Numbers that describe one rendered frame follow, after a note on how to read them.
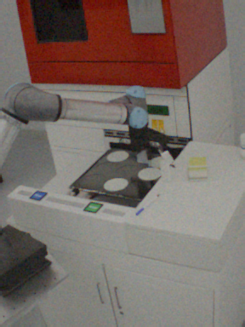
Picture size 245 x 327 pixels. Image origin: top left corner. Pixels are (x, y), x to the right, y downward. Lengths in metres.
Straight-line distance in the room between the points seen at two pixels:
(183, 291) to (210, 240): 0.29
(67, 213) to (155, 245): 0.35
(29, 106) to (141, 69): 0.62
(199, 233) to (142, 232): 0.21
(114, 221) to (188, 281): 0.34
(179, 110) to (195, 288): 0.79
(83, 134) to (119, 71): 0.47
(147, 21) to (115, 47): 0.21
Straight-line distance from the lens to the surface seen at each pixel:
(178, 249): 1.54
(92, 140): 2.30
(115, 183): 1.92
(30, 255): 1.61
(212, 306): 1.68
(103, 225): 1.63
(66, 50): 2.11
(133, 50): 1.93
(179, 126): 2.03
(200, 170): 1.71
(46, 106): 1.50
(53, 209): 1.73
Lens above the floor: 1.88
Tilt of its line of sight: 28 degrees down
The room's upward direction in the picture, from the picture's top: 9 degrees counter-clockwise
